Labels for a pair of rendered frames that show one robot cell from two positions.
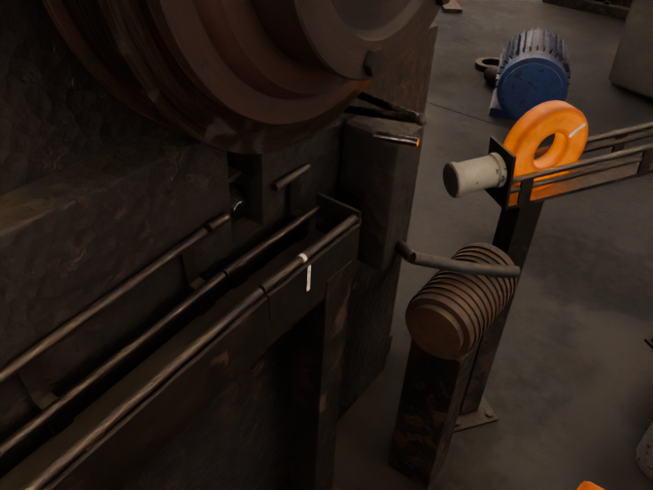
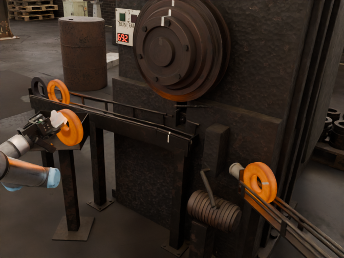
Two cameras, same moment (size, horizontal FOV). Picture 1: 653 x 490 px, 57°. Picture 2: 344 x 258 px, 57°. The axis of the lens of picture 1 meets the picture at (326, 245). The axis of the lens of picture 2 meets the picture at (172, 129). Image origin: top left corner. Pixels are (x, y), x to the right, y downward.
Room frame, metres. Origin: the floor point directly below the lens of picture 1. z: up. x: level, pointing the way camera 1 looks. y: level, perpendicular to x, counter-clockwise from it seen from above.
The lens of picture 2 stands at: (0.58, -1.37, 1.39)
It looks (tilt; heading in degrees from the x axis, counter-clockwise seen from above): 25 degrees down; 89
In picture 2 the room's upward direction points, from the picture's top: 3 degrees clockwise
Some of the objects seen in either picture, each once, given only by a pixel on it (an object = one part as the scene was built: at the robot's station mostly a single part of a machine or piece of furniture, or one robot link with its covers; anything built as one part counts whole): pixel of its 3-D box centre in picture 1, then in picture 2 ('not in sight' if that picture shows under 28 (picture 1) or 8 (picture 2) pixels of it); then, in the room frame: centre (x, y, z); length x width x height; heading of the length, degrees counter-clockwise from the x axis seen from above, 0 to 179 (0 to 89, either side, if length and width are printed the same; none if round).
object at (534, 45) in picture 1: (532, 73); not in sight; (2.69, -0.89, 0.17); 0.57 x 0.31 x 0.34; 165
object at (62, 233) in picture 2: not in sight; (64, 178); (0.02, 0.11, 0.36); 0.26 x 0.20 x 0.72; 0
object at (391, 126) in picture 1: (375, 191); (215, 150); (0.81, -0.07, 0.68); 0.11 x 0.08 x 0.24; 55
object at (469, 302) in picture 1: (444, 373); (209, 244); (0.80, -0.25, 0.27); 0.22 x 0.13 x 0.53; 145
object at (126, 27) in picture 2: not in sight; (135, 28); (0.39, 0.33, 1.15); 0.26 x 0.02 x 0.18; 145
